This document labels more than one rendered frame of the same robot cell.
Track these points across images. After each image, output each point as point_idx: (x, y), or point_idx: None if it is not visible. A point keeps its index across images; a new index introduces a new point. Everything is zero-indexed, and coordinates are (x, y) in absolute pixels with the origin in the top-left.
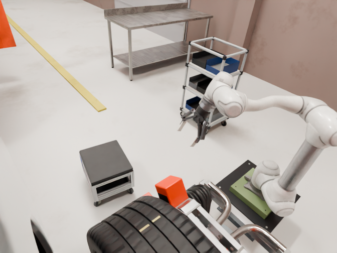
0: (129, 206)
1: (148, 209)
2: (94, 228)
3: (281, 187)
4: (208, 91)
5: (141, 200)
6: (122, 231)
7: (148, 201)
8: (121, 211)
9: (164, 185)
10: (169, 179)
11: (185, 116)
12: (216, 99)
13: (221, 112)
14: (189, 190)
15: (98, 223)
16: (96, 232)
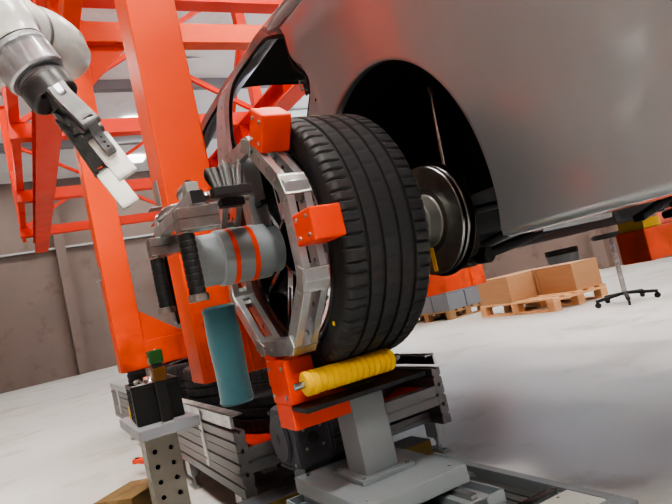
0: (334, 132)
1: (307, 118)
2: (380, 128)
3: None
4: (36, 14)
5: (316, 130)
6: (339, 115)
7: (305, 123)
8: (346, 130)
9: (277, 108)
10: (267, 110)
11: (86, 117)
12: (74, 29)
13: (89, 60)
14: (232, 176)
15: (379, 136)
16: (372, 121)
